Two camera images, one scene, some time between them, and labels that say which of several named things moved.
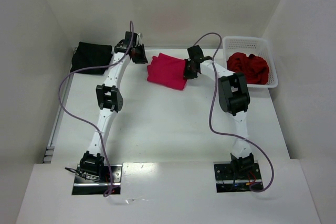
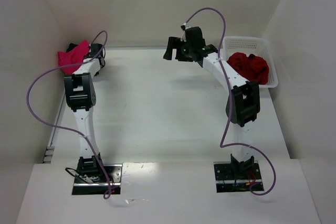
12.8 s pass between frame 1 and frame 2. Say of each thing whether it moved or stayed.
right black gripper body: moved
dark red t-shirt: stayed
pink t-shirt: moved
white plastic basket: stayed
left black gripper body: moved
